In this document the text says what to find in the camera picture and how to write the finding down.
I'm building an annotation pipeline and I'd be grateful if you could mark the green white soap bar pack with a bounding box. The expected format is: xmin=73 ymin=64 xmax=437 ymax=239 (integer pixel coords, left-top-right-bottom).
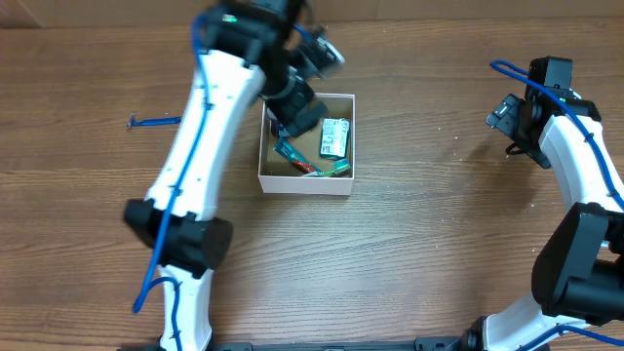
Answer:
xmin=320 ymin=118 xmax=351 ymax=160

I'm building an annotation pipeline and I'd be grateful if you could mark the green red toothpaste tube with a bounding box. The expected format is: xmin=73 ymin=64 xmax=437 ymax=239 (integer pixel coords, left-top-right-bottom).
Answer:
xmin=274 ymin=137 xmax=322 ymax=175

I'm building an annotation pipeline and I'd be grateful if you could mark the white green toothbrush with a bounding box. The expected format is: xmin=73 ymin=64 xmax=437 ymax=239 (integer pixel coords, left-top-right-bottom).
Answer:
xmin=303 ymin=159 xmax=351 ymax=177

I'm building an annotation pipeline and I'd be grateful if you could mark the blue disposable razor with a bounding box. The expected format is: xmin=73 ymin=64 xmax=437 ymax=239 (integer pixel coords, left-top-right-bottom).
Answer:
xmin=127 ymin=113 xmax=181 ymax=130

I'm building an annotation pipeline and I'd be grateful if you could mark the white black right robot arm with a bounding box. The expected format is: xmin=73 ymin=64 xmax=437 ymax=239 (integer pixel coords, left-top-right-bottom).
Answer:
xmin=451 ymin=57 xmax=623 ymax=350

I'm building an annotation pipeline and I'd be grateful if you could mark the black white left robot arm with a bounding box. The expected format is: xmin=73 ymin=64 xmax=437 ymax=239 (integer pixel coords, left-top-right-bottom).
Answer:
xmin=124 ymin=0 xmax=342 ymax=350

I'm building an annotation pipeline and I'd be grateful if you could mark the white cardboard box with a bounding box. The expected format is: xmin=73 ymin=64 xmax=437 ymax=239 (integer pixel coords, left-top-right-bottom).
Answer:
xmin=257 ymin=93 xmax=356 ymax=196

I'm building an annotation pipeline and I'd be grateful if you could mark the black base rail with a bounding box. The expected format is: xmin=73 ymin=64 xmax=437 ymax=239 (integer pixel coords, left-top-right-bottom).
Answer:
xmin=211 ymin=336 xmax=461 ymax=351

